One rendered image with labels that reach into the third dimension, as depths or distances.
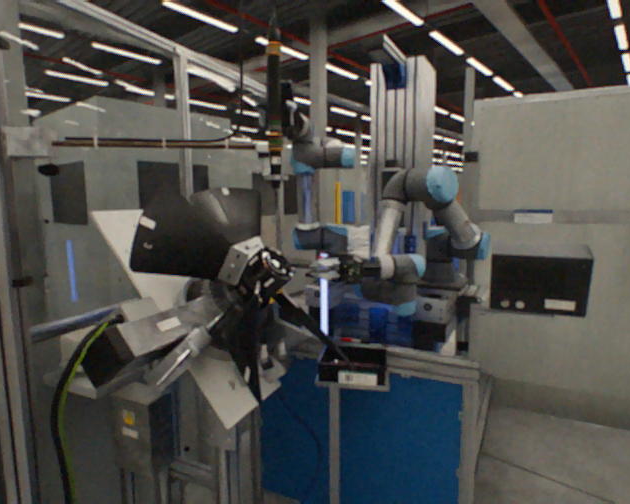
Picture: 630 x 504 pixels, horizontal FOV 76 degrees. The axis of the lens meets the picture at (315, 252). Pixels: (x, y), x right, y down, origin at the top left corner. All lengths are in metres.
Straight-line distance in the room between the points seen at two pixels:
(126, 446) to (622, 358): 2.64
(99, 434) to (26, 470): 0.39
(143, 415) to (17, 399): 0.32
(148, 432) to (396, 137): 1.56
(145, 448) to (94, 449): 0.50
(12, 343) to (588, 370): 2.86
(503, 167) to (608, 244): 0.73
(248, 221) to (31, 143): 0.57
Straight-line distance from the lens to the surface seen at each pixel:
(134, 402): 1.30
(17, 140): 1.27
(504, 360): 3.01
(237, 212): 1.25
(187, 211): 1.02
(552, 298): 1.39
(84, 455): 1.80
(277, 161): 1.17
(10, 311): 1.32
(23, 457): 1.46
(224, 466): 1.32
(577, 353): 3.01
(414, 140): 2.02
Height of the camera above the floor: 1.39
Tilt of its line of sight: 7 degrees down
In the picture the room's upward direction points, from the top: straight up
